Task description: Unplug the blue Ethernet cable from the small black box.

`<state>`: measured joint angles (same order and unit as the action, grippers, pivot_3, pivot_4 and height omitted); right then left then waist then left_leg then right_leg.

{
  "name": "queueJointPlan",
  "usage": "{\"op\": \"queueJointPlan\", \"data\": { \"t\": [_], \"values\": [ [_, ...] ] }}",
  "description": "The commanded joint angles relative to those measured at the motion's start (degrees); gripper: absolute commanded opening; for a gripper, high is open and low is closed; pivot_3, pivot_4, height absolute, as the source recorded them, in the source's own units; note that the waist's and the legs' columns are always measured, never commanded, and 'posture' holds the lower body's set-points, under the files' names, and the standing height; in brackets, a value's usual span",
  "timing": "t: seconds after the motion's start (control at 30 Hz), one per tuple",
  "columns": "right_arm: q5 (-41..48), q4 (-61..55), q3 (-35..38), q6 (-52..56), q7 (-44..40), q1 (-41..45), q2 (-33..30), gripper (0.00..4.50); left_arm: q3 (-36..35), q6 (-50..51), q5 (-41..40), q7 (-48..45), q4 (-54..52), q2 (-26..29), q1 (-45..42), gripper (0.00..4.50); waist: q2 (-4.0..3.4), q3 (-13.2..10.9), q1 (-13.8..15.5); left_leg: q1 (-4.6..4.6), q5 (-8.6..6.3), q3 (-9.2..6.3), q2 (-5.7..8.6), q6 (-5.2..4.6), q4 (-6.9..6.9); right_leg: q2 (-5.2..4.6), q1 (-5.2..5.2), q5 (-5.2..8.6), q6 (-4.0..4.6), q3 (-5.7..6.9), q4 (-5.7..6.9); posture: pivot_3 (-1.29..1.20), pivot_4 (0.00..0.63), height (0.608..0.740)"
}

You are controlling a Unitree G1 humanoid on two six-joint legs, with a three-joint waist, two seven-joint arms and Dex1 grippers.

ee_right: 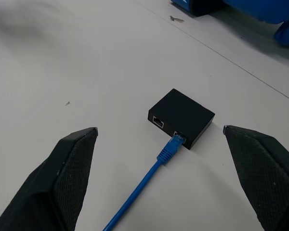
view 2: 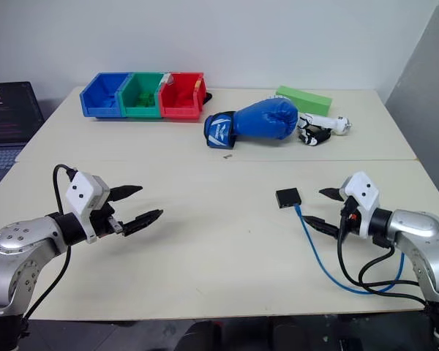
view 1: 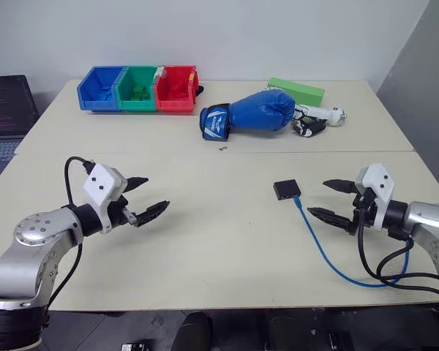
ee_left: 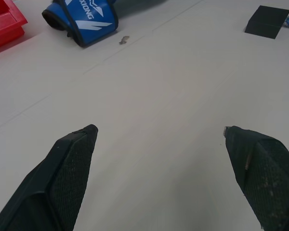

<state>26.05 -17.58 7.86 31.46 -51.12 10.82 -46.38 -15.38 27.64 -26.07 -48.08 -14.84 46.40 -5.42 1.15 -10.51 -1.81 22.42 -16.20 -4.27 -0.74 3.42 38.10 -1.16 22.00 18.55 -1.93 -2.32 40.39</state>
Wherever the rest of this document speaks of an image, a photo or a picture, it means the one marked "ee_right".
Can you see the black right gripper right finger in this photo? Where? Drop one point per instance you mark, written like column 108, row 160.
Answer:
column 267, row 178

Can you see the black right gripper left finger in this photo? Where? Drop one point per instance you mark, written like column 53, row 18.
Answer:
column 48, row 187

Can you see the black network adapter box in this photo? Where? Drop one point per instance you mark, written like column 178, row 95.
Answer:
column 183, row 115

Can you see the blue rounded plastic object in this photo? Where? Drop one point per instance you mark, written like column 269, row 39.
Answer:
column 287, row 32

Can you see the blue plastic container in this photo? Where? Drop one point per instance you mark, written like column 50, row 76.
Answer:
column 231, row 8

